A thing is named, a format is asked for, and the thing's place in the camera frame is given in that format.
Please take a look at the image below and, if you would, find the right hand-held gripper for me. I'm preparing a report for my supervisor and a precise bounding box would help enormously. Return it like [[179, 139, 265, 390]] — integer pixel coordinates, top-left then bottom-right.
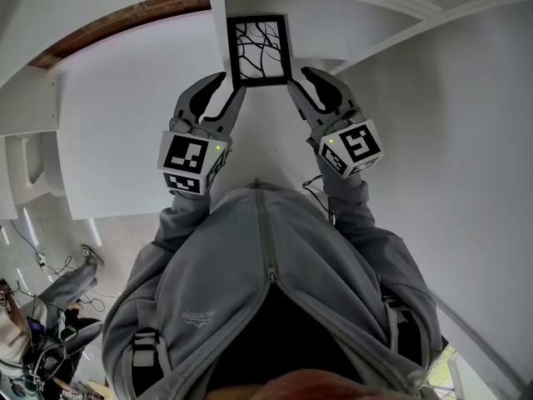
[[286, 66, 384, 180]]

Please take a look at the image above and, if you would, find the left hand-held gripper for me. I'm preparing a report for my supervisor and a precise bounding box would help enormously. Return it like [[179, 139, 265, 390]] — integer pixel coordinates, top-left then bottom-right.
[[157, 71, 248, 197]]

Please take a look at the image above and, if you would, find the black framed picture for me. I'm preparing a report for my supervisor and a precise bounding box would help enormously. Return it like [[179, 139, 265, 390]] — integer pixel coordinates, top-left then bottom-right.
[[227, 13, 292, 89]]

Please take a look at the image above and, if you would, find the person's right forearm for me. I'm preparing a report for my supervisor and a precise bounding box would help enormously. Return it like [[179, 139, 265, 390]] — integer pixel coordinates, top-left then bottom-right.
[[310, 150, 378, 233]]

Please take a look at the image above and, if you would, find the person's left forearm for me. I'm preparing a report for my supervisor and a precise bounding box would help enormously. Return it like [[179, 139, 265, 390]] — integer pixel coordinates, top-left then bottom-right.
[[157, 188, 218, 249]]

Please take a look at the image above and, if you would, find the white desk with drawers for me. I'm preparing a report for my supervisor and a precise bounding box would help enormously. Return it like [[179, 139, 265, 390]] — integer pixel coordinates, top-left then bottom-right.
[[57, 0, 346, 221]]

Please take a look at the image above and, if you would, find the person's grey zip jacket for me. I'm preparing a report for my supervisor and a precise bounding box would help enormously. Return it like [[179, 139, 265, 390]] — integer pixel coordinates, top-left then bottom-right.
[[102, 179, 442, 400]]

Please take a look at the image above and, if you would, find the grey office chair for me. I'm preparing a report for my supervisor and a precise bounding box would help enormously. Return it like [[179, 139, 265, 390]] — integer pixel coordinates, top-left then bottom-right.
[[3, 133, 70, 220]]

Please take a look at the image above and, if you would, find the person's black shirt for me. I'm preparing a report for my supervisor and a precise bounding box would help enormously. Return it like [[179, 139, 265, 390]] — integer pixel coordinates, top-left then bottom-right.
[[207, 283, 363, 387]]

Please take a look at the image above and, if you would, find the person's face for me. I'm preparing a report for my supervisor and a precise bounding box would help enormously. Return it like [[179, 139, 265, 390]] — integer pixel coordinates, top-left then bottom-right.
[[206, 368, 417, 400]]

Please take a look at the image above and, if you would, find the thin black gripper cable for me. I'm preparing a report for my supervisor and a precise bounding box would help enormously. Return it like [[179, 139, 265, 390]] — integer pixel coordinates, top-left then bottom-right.
[[301, 175, 336, 225]]

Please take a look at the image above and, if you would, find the black floor cable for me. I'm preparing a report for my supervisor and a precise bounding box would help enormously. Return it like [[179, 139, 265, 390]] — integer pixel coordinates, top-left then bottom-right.
[[12, 218, 107, 313]]

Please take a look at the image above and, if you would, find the grey harness strap with buckle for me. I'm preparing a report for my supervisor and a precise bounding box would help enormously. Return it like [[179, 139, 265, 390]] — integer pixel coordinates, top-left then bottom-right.
[[132, 327, 172, 370], [382, 296, 426, 353]]

